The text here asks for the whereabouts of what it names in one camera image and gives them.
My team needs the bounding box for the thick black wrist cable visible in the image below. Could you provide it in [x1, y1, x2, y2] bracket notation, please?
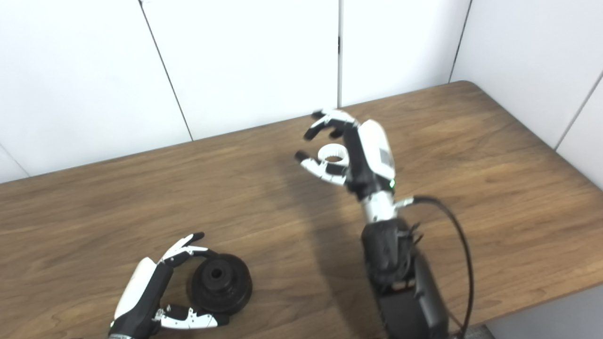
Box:
[396, 195, 474, 339]

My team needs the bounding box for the round black stepped part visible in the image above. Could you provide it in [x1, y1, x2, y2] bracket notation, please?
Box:
[187, 253, 253, 315]

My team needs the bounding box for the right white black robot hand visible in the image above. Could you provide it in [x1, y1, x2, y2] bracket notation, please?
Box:
[295, 109, 397, 198]

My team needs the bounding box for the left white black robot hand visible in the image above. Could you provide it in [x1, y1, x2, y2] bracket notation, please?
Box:
[108, 232, 230, 339]

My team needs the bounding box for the thin black wire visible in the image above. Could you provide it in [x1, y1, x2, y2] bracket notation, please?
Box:
[399, 220, 425, 248]

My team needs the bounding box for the white toothed ring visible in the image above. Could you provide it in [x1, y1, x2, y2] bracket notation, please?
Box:
[318, 144, 350, 168]

